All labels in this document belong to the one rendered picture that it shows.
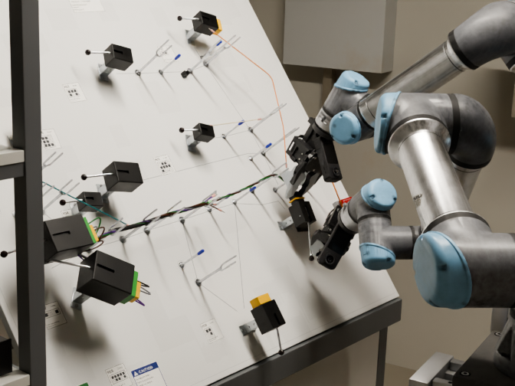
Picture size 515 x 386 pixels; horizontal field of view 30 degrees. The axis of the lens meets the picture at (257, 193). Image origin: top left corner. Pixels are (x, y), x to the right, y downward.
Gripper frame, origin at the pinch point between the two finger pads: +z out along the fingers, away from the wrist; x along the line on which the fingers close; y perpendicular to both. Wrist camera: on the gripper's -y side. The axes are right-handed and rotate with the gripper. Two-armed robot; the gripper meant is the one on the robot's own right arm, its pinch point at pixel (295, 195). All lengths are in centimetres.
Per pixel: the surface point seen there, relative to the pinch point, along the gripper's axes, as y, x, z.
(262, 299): -24.9, 26.1, 9.5
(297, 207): -3.8, 2.0, 0.6
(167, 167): 13.6, 32.9, 1.5
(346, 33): 110, -128, 5
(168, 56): 43.0, 20.4, -12.4
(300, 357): -32.1, 9.7, 24.2
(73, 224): -10, 75, -3
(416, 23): 95, -147, -12
